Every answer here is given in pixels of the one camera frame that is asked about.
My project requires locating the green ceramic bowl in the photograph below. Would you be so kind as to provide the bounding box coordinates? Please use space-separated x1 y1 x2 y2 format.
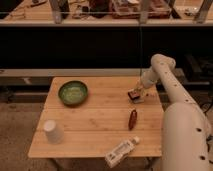
58 80 88 106

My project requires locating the white upside-down cup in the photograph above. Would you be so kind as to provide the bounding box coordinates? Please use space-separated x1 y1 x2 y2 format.
43 120 63 144

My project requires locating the dark brown eraser block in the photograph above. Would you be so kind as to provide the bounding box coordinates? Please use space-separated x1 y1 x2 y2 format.
128 90 140 100

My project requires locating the wooden table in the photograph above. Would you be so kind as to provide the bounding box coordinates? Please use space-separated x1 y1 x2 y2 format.
28 76 163 158

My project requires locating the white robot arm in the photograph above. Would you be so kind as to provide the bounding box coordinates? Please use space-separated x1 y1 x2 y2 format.
138 54 212 171

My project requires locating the white plastic bottle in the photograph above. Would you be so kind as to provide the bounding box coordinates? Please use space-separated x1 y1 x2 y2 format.
105 137 140 168

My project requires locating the long wooden shelf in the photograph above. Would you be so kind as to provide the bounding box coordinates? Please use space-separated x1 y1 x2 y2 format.
0 0 213 27

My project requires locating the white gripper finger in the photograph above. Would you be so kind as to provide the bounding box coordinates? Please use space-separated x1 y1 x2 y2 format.
135 85 144 94

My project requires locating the brown sausage toy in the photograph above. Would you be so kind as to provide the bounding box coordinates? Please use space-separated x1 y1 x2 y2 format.
128 109 137 130

